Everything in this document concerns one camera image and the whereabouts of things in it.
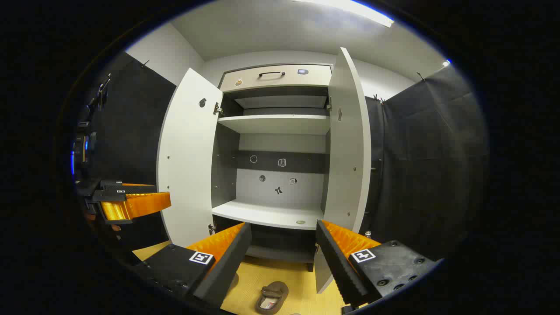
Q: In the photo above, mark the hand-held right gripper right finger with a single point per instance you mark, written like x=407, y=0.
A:
x=339, y=267

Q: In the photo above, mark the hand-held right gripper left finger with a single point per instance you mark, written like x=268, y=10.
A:
x=227, y=267

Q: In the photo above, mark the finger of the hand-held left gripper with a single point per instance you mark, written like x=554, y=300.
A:
x=140, y=206
x=138, y=189

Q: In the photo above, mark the white cabinet door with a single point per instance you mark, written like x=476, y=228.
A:
x=188, y=153
x=348, y=153

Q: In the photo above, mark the white shoe cabinet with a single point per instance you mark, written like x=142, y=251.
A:
x=271, y=144

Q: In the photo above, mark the white cabinet shelf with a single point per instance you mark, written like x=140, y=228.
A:
x=275, y=124
x=262, y=214

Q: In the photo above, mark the white cabinet drawer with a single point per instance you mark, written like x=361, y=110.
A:
x=315, y=78

